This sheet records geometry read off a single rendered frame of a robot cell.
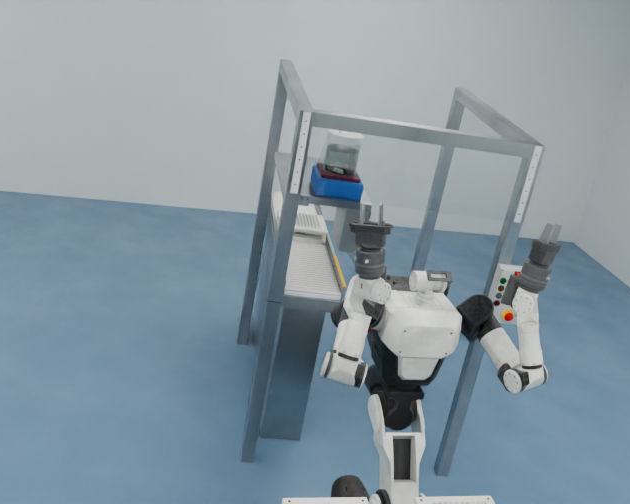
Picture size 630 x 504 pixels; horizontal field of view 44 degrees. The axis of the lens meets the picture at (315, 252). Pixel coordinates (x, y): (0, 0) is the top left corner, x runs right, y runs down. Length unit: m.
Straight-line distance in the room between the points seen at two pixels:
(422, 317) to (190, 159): 4.31
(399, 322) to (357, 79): 4.33
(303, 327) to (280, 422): 0.54
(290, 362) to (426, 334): 1.31
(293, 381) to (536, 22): 4.32
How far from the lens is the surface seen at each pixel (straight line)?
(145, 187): 6.68
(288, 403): 3.90
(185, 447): 3.88
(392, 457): 2.74
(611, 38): 7.54
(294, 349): 3.73
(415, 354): 2.60
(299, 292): 3.45
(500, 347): 2.66
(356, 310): 2.36
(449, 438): 3.92
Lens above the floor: 2.36
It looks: 22 degrees down
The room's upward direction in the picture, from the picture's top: 11 degrees clockwise
